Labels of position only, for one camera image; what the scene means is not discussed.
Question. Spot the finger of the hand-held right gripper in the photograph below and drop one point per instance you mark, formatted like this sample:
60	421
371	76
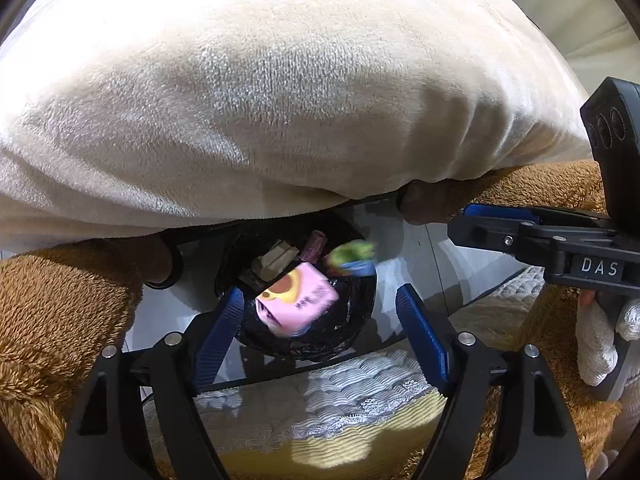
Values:
500	211
490	237

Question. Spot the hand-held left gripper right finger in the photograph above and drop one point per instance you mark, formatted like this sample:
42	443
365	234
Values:
425	345

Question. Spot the pink snack packet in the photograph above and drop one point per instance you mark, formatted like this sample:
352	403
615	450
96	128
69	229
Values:
300	300

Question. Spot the beige plush bed blanket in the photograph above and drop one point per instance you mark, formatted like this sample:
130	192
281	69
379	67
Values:
275	90

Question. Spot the green blue wrapper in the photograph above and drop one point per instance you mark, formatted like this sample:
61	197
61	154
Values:
352	257

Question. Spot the pink wrapper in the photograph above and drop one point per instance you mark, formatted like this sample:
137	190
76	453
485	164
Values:
315	246

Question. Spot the black lined trash bin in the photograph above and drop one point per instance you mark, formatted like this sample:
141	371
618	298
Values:
345	325

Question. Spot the person's right hand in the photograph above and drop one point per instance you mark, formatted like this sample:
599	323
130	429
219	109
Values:
595	340

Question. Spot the pale curtain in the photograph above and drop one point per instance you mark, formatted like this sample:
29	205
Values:
575	20

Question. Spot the beige paper package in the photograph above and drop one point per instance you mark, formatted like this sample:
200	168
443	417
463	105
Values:
272	262

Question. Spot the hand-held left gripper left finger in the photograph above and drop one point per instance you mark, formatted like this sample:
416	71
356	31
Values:
220	340

